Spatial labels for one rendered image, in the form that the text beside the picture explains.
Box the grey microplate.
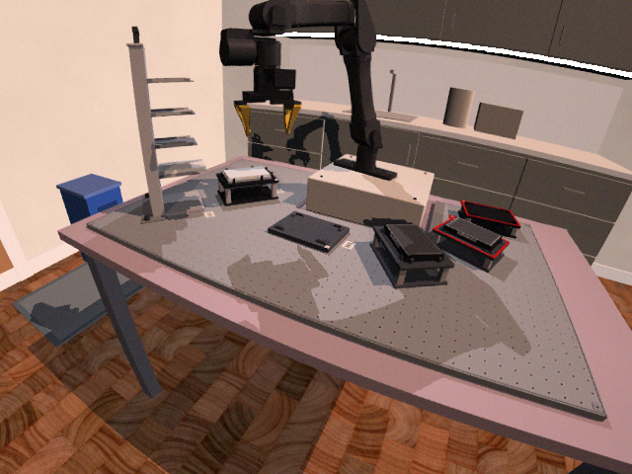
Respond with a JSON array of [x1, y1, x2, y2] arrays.
[[442, 217, 503, 252], [383, 224, 444, 262]]

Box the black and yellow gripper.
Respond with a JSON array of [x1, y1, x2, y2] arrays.
[[234, 91, 302, 137]]

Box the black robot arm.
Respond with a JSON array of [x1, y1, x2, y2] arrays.
[[219, 0, 398, 181]]

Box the grey rack with shelves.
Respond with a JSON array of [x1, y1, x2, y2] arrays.
[[128, 45, 204, 217]]

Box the white microplate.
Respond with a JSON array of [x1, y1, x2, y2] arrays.
[[223, 167, 272, 184]]

